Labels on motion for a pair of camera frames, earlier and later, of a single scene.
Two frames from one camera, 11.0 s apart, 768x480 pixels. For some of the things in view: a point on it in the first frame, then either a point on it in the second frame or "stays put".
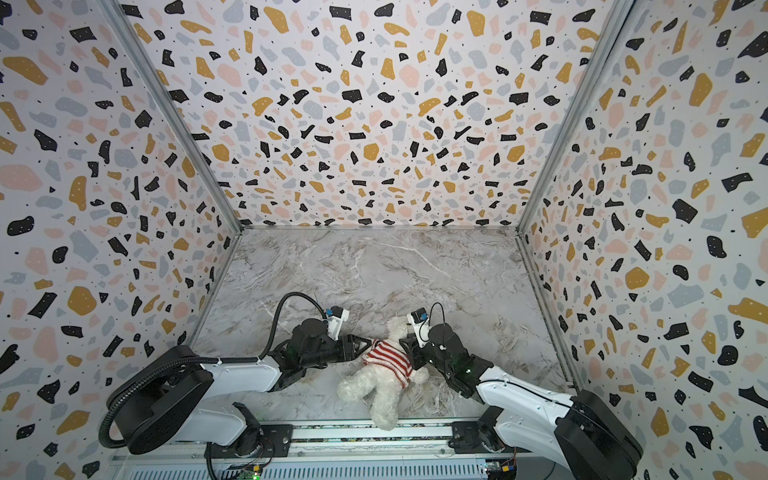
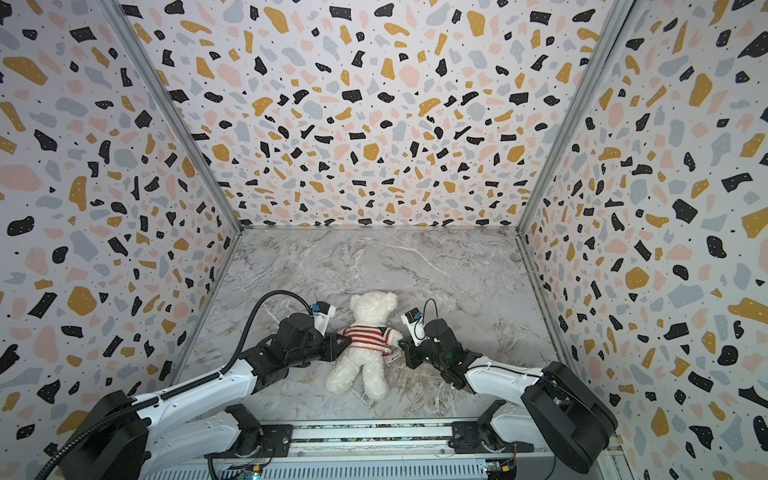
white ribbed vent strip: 319,472 stays put
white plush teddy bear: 384,388 -> 370,309
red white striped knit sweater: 382,353 -> 373,338
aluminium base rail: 353,440 stays put
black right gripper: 417,351 stays put
